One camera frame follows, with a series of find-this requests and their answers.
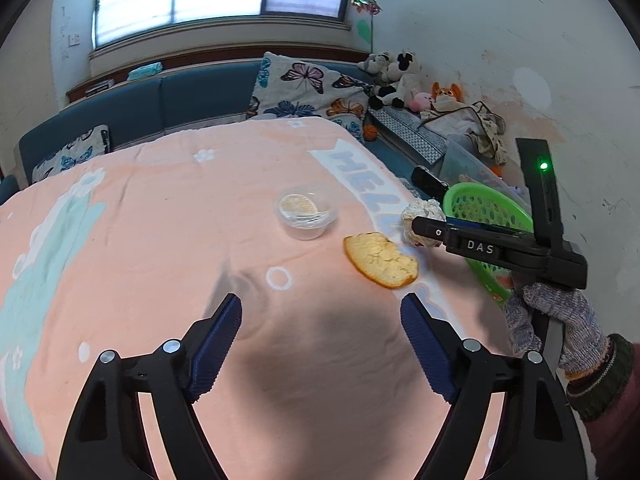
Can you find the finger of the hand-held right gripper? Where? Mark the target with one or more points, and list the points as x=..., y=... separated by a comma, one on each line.
x=427, y=230
x=430, y=182

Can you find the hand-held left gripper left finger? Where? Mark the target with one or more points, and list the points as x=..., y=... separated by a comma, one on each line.
x=220, y=340

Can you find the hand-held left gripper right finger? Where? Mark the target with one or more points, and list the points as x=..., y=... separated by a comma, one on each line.
x=425, y=345

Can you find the white tissue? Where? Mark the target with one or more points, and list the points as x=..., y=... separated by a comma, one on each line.
x=420, y=210

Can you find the green plastic basket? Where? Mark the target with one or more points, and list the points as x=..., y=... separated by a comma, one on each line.
x=480, y=205

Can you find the person's right forearm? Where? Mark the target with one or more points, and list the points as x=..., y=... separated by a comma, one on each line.
x=615, y=400

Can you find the person's right hand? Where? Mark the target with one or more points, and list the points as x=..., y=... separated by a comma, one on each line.
x=575, y=320

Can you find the clear plastic storage box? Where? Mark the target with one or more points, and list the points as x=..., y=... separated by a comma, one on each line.
x=465, y=162

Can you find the orange peel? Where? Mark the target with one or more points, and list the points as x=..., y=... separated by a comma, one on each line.
x=382, y=260

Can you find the grey patterned cushion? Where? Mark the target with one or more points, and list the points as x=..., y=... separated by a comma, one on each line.
x=407, y=132

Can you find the pile of beige clothes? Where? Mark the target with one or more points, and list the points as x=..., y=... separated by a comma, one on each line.
x=465, y=127

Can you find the small orange ball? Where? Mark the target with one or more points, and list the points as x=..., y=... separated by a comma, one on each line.
x=370, y=132

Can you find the pink plush toy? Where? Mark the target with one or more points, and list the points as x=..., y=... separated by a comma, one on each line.
x=420, y=101

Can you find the orange fox plush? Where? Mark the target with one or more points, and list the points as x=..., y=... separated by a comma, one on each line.
x=446, y=92

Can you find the black and white cow plush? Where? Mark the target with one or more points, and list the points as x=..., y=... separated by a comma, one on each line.
x=405, y=77

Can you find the pink printed blanket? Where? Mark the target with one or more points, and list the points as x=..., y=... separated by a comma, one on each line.
x=150, y=240

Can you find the small clear plastic container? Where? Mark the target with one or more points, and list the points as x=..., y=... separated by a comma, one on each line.
x=305, y=212

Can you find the grey plush toy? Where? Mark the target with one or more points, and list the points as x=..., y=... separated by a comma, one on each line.
x=375, y=61

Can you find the large butterfly print pillow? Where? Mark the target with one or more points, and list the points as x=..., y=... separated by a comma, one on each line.
x=300, y=90

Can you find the colourful pinwheel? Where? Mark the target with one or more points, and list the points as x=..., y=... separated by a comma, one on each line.
x=365, y=0

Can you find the small butterfly print pillow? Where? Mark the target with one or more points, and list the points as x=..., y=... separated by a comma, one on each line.
x=70, y=155

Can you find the teal tissue pack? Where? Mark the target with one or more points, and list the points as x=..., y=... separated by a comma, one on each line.
x=145, y=71

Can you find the dark flat box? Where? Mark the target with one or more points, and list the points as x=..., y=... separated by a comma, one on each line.
x=100, y=87

